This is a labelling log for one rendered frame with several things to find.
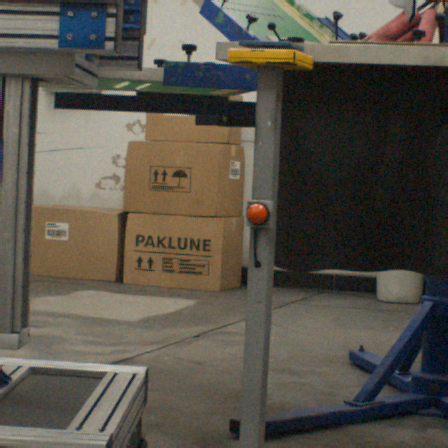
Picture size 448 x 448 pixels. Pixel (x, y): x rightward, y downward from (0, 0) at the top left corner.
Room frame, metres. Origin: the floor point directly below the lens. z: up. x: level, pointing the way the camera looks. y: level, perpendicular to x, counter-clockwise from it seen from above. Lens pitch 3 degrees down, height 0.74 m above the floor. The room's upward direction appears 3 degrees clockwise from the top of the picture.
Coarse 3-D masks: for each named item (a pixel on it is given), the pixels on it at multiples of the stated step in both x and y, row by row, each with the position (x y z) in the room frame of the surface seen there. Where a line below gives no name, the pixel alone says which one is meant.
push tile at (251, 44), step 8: (240, 40) 2.27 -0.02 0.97; (248, 40) 2.26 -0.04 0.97; (256, 40) 2.26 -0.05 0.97; (264, 40) 2.25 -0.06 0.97; (272, 40) 2.25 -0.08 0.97; (256, 48) 2.31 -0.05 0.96; (264, 48) 2.30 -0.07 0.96; (272, 48) 2.29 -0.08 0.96; (280, 48) 2.28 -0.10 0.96; (288, 48) 2.28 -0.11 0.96; (296, 48) 2.28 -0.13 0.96
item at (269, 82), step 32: (256, 64) 2.26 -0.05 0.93; (288, 64) 2.22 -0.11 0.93; (256, 128) 2.28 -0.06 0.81; (256, 160) 2.28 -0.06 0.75; (256, 192) 2.28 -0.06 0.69; (256, 288) 2.28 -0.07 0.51; (256, 320) 2.28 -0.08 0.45; (256, 352) 2.28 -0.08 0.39; (256, 384) 2.28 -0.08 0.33; (256, 416) 2.27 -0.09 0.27
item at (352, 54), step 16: (224, 48) 2.51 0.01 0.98; (240, 48) 2.50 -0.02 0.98; (304, 48) 2.45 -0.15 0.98; (320, 48) 2.44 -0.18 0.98; (336, 48) 2.43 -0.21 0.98; (352, 48) 2.42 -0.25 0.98; (368, 48) 2.41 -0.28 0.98; (384, 48) 2.40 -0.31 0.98; (400, 48) 2.39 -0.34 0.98; (416, 48) 2.38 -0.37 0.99; (432, 48) 2.37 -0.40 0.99; (352, 64) 2.45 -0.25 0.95; (368, 64) 2.43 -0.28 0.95; (384, 64) 2.41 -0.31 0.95; (400, 64) 2.39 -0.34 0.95; (416, 64) 2.38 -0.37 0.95; (432, 64) 2.37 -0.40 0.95
